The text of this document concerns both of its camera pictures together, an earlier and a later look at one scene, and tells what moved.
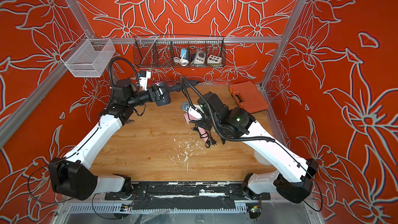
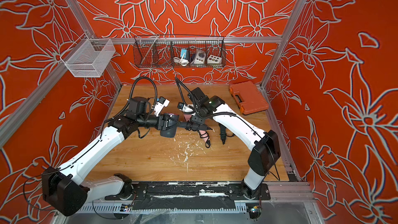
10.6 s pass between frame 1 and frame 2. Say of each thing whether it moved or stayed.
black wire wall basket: stayed
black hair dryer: moved
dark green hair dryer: stayed
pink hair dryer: stayed
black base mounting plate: stayed
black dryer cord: moved
